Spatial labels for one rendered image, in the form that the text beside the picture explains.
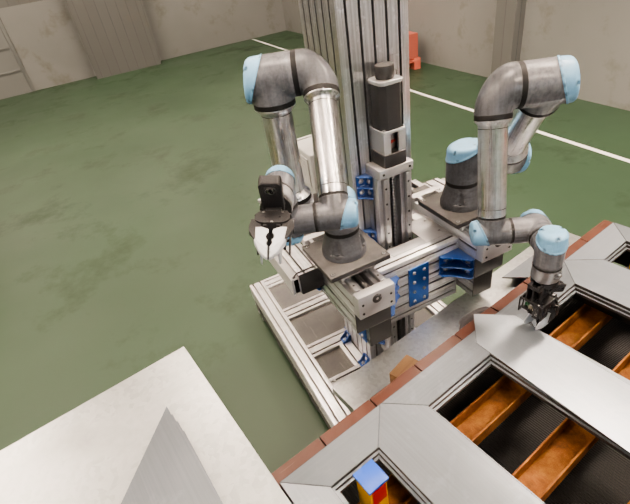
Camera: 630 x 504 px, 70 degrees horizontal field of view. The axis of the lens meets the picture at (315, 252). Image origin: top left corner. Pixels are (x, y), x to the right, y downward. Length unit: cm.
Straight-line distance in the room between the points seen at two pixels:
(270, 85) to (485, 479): 108
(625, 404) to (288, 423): 147
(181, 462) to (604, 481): 117
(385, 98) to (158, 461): 113
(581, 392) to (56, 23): 1152
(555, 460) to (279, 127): 117
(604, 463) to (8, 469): 156
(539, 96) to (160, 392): 119
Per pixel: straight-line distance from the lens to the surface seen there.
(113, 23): 1151
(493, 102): 126
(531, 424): 168
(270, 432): 234
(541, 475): 144
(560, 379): 143
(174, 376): 125
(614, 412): 140
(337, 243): 143
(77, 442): 124
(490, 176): 130
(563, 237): 130
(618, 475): 166
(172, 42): 1210
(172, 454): 108
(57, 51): 1195
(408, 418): 129
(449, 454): 124
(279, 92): 123
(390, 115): 147
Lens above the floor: 192
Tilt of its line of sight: 35 degrees down
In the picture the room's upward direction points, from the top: 10 degrees counter-clockwise
